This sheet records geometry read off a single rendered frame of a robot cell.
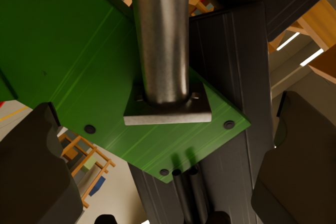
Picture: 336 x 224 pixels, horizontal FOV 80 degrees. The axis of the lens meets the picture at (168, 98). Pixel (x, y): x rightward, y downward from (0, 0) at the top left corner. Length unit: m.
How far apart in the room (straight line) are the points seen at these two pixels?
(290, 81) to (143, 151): 7.52
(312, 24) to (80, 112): 0.91
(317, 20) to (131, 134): 0.89
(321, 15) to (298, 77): 6.74
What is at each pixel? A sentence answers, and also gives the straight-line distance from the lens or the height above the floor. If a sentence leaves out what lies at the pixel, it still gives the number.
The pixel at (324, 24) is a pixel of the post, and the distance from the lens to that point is 1.00.
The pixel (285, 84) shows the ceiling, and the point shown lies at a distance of 7.66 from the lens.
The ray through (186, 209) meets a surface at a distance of 0.24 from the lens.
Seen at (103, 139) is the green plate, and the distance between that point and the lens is 0.20.
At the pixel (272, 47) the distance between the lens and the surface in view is 4.06.
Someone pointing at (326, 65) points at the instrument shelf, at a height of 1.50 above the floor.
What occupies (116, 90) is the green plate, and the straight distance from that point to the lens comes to 0.17.
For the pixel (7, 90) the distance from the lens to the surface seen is 0.20.
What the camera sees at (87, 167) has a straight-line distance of 6.40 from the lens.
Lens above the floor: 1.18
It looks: 7 degrees up
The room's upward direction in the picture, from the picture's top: 133 degrees clockwise
